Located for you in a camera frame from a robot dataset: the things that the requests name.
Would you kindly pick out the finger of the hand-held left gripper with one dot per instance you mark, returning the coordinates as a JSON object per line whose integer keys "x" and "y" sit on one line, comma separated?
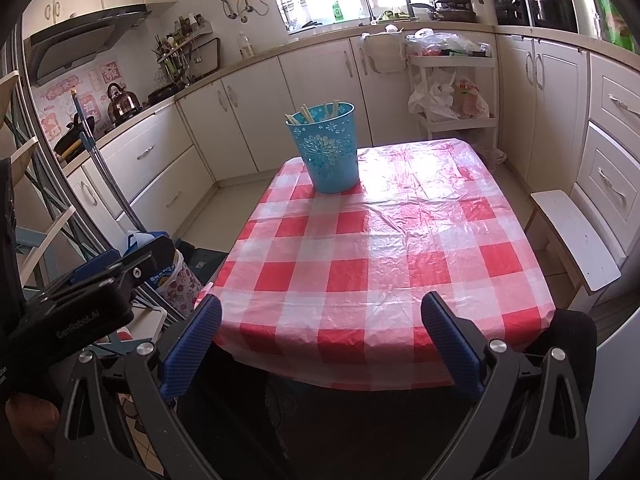
{"x": 95, "y": 270}
{"x": 150, "y": 257}

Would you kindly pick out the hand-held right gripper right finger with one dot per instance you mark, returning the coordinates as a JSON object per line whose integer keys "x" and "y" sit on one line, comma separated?
{"x": 450, "y": 345}

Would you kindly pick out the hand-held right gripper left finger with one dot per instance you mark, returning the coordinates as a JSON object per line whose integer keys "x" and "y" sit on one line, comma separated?
{"x": 192, "y": 345}

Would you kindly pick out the teal perforated plastic basket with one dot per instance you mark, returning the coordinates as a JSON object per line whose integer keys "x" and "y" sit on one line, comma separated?
{"x": 325, "y": 160}

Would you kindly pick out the bunch of wooden chopsticks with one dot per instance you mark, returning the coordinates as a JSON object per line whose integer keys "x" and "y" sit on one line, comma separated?
{"x": 306, "y": 113}

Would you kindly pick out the person's left hand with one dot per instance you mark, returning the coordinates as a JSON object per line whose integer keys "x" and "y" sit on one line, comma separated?
{"x": 30, "y": 425}

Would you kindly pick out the floral fabric bin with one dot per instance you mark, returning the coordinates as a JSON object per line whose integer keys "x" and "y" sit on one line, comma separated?
{"x": 180, "y": 285}

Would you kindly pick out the black box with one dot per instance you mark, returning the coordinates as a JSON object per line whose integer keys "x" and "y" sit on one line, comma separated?
{"x": 202, "y": 262}

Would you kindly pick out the cream base cabinet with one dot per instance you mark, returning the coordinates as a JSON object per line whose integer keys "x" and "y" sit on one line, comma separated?
{"x": 150, "y": 165}
{"x": 550, "y": 95}
{"x": 305, "y": 75}

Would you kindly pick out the red checkered plastic tablecloth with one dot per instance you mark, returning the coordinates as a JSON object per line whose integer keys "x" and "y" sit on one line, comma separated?
{"x": 375, "y": 260}

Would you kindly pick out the black wok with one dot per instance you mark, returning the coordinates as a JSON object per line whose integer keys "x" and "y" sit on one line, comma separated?
{"x": 72, "y": 140}

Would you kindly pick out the wooden folding shelf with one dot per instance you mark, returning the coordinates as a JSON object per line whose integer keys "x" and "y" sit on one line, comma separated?
{"x": 20, "y": 160}

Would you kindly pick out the steel stovetop kettle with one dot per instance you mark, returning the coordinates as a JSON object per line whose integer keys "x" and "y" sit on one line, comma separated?
{"x": 122, "y": 105}

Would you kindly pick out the black gas stove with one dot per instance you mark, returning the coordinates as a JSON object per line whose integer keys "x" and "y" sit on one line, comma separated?
{"x": 165, "y": 92}

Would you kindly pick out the white wooden stool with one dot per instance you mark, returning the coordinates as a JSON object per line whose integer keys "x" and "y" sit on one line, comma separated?
{"x": 580, "y": 240}

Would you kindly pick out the dark leaning tray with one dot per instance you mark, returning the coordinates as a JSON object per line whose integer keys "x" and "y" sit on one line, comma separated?
{"x": 207, "y": 57}

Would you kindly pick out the white storage trolley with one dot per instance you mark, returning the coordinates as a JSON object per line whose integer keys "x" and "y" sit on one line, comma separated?
{"x": 452, "y": 125}

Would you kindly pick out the clear plastic bottle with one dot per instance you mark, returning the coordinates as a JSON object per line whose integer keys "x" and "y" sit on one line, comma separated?
{"x": 245, "y": 47}

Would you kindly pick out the grey range hood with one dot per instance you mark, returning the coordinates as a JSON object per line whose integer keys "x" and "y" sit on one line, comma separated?
{"x": 70, "y": 40}

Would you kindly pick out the white plastic bag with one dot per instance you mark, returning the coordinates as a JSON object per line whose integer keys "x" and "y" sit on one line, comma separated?
{"x": 435, "y": 95}

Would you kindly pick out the beige countertop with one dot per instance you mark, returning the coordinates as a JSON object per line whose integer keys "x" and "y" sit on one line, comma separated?
{"x": 310, "y": 40}

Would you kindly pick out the white hanging bin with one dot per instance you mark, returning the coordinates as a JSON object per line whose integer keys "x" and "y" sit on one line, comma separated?
{"x": 384, "y": 55}

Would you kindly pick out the clear plastic bag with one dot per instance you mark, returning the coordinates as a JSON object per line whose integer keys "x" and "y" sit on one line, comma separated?
{"x": 450, "y": 42}

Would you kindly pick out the green dish soap bottle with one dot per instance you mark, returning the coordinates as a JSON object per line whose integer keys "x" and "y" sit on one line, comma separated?
{"x": 338, "y": 12}

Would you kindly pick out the black frying pan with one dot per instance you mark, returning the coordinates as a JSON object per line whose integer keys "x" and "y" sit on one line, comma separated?
{"x": 450, "y": 12}

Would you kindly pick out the white jug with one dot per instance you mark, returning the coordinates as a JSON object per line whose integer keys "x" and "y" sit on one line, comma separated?
{"x": 484, "y": 10}

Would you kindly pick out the black countertop oven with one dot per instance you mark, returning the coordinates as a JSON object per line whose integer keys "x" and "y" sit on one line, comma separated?
{"x": 507, "y": 5}

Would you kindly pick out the steel pot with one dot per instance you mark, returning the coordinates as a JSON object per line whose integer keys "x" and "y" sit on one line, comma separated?
{"x": 547, "y": 10}

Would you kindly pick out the white electric kettle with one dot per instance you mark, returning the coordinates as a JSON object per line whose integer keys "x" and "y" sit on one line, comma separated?
{"x": 580, "y": 5}

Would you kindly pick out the green snack bag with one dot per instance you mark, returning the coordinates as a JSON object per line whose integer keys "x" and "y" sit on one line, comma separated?
{"x": 612, "y": 15}

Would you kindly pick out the pink wall stickers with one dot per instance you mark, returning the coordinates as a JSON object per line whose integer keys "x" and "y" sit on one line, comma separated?
{"x": 55, "y": 95}

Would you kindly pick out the wall utensil rack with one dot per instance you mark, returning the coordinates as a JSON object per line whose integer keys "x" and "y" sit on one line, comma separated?
{"x": 175, "y": 55}

